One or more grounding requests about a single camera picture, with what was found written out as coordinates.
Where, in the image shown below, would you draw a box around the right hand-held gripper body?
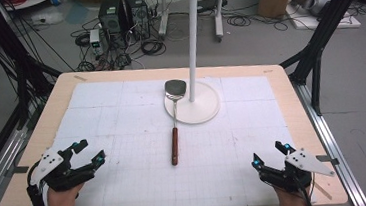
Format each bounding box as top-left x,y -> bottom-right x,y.
257,147 -> 337,196

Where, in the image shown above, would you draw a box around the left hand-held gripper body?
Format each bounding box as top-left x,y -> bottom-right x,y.
23,143 -> 98,195

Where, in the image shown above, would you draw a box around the metal spatula with wooden handle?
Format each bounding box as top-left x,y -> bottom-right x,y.
163,78 -> 194,167

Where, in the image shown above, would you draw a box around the white hook stand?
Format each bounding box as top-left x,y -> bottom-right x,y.
155,0 -> 231,127

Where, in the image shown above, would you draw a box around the person's right hand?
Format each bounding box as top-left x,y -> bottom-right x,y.
273,184 -> 311,206

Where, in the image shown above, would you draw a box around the person's left hand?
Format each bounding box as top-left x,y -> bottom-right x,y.
46,182 -> 88,206

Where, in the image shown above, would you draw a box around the white grid mat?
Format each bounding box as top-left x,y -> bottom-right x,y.
15,62 -> 318,206

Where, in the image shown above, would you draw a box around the small white power supply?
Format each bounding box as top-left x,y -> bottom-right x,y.
88,28 -> 104,57

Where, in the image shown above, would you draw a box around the white floor board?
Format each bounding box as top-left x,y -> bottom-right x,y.
285,0 -> 362,35

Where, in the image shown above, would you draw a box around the black computer tower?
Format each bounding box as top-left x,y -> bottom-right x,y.
124,0 -> 151,42
96,0 -> 129,36

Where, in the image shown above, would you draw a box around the white stand leg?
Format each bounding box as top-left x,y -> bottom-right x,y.
155,0 -> 171,38
212,0 -> 232,43

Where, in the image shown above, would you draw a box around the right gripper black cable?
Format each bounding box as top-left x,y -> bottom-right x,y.
296,175 -> 318,206

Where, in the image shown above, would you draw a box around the black frame with cables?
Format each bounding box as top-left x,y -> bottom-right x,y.
0,0 -> 67,133

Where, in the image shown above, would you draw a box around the tangle of black floor cables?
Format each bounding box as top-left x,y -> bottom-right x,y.
68,12 -> 169,75

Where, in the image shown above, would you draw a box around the black metal frame strut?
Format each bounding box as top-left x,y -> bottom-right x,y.
273,0 -> 366,119

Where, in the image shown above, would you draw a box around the coiled black floor cables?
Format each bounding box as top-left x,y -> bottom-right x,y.
224,7 -> 294,37

